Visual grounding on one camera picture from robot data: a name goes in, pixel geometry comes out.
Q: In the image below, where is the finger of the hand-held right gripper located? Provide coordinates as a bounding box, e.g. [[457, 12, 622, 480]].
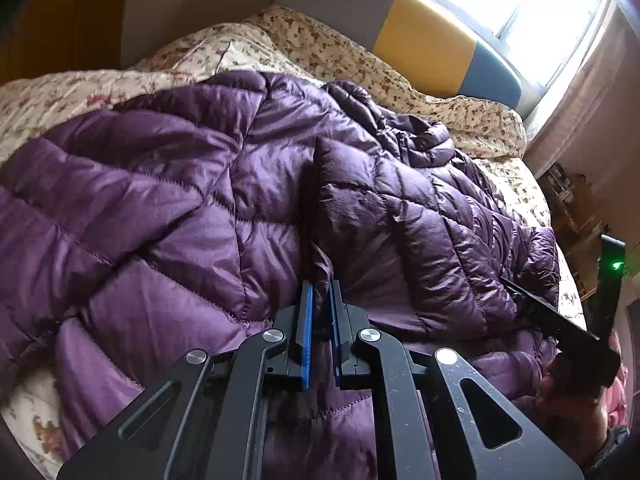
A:
[[500, 276, 588, 345]]

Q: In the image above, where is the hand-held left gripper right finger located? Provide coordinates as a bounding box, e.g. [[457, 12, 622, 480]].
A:
[[329, 279, 586, 480]]

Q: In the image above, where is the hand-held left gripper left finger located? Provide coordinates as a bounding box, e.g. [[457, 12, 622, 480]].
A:
[[56, 281, 317, 480]]

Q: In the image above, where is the purple quilted down jacket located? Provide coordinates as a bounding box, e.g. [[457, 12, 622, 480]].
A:
[[0, 71, 562, 480]]

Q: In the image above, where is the person's right hand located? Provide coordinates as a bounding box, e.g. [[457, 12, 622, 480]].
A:
[[537, 356, 616, 467]]

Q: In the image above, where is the wooden shelf unit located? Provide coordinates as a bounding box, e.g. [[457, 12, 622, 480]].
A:
[[542, 162, 608, 241]]

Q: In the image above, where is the pink ruffled cloth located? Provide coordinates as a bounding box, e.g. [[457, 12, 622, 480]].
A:
[[606, 335, 633, 428]]

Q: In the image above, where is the cluster of small bottles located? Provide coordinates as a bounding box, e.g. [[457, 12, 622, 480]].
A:
[[542, 164, 575, 202]]

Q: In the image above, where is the pink patterned curtain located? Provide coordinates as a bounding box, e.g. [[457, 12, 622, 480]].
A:
[[522, 0, 640, 186]]

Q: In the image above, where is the floral duvet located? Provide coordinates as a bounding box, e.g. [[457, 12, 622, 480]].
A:
[[0, 4, 586, 480]]

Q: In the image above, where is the bright window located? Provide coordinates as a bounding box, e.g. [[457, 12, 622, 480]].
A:
[[415, 0, 613, 86]]

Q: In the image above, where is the grey yellow blue headboard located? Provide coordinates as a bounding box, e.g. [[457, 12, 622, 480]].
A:
[[274, 0, 523, 110]]

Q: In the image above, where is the wooden wardrobe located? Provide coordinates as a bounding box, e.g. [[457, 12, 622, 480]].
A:
[[0, 0, 136, 83]]

